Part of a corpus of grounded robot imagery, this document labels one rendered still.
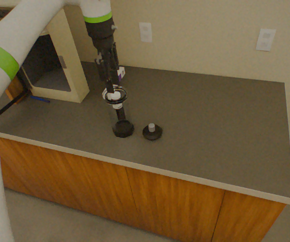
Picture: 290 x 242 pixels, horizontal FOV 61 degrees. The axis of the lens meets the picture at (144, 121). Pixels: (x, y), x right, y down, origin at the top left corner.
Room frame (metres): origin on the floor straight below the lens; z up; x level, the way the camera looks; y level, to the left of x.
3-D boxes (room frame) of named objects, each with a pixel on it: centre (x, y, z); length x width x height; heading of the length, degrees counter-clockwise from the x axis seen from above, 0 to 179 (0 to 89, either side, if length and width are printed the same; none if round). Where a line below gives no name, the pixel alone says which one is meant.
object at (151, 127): (0.76, -0.03, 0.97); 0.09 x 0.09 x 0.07
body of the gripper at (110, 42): (0.81, 0.11, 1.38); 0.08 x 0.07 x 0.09; 156
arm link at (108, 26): (0.81, 0.10, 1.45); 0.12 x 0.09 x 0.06; 66
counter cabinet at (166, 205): (1.11, 0.30, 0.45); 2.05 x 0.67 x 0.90; 66
